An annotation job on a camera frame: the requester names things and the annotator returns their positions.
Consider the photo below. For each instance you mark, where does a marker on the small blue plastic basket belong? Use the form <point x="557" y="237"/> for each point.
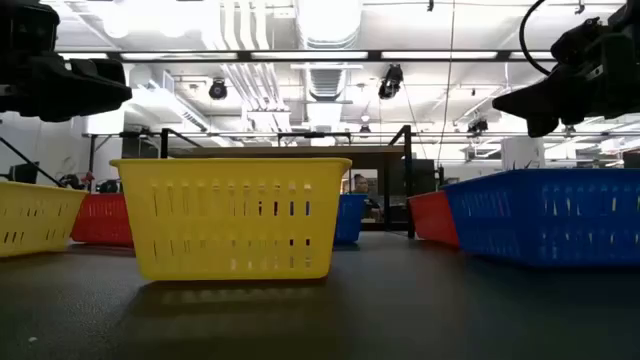
<point x="349" y="220"/>

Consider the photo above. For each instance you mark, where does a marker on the black ceiling spotlight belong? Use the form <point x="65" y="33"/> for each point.
<point x="477" y="126"/>
<point x="218" y="90"/>
<point x="391" y="82"/>

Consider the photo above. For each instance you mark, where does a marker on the large red plastic basket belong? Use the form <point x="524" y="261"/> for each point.
<point x="432" y="217"/>

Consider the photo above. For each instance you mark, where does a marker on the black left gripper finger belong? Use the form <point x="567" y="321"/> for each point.
<point x="97" y="70"/>
<point x="95" y="97"/>

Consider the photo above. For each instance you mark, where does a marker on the large blue plastic basket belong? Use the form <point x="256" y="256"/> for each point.
<point x="500" y="240"/>

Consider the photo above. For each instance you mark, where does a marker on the white pillar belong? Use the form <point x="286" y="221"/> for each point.
<point x="522" y="152"/>

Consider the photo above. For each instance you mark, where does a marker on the person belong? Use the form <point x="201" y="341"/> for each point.
<point x="361" y="185"/>

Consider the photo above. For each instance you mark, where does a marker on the black monitor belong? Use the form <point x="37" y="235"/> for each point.
<point x="25" y="173"/>

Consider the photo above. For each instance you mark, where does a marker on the black overhead frame bar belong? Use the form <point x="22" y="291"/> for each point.
<point x="245" y="55"/>

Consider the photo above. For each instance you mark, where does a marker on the wooden shelf with black frame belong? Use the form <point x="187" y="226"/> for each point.
<point x="300" y="151"/>

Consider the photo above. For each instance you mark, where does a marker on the yellow plastic basket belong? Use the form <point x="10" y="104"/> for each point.
<point x="30" y="220"/>
<point x="200" y="240"/>

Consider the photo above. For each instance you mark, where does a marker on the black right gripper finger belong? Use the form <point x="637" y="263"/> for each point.
<point x="540" y="100"/>
<point x="542" y="127"/>

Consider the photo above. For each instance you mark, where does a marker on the small red plastic basket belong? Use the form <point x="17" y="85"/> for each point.
<point x="102" y="220"/>

